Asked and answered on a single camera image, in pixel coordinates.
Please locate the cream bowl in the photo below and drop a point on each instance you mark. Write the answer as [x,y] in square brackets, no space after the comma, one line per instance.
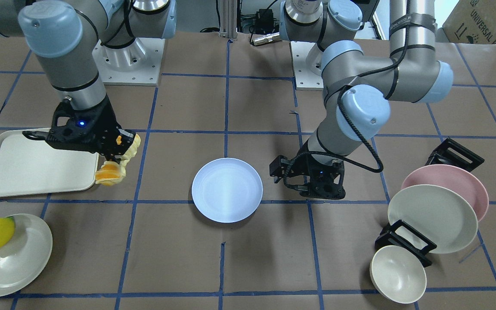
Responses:
[398,275]

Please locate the cream plate in rack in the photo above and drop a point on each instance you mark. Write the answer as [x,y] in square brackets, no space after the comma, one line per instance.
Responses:
[441,215]

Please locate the pink plate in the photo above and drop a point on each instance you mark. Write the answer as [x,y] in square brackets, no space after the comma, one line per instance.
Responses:
[455,179]

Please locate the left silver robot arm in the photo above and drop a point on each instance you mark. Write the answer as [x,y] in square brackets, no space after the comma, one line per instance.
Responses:
[357,87]

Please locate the blue plate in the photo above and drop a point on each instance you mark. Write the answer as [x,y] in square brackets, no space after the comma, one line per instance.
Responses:
[227,190]

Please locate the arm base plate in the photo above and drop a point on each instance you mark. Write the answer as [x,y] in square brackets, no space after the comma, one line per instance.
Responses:
[306,61]
[136,65]

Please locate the striped bread roll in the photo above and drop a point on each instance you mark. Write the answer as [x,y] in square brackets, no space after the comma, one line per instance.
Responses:
[112,172]

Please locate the cardboard box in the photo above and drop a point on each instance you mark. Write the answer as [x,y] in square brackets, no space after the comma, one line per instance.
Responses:
[472,21]

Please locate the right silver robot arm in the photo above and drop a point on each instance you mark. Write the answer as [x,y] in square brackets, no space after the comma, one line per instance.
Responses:
[62,34]

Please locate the white round plate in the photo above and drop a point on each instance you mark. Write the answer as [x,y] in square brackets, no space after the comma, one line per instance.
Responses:
[25,256]

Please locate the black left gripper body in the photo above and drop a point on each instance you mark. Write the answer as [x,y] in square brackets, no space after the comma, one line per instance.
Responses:
[303,160]

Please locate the aluminium frame post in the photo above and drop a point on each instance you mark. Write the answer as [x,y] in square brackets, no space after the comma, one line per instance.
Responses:
[228,18]

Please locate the black dish rack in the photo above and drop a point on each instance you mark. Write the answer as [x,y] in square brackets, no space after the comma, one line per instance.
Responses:
[402,234]

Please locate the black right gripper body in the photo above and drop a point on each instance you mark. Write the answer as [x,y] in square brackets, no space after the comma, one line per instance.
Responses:
[105,122]

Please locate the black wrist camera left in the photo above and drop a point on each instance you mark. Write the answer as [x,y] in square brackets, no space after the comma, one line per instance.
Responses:
[278,168]

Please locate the black power adapter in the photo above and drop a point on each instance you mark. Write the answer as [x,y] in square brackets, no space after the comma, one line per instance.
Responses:
[264,21]

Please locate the white rectangular tray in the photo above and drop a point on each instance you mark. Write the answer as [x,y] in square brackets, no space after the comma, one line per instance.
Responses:
[29,167]

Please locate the silver metal cylinder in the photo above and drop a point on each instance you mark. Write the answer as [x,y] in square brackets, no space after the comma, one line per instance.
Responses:
[266,39]

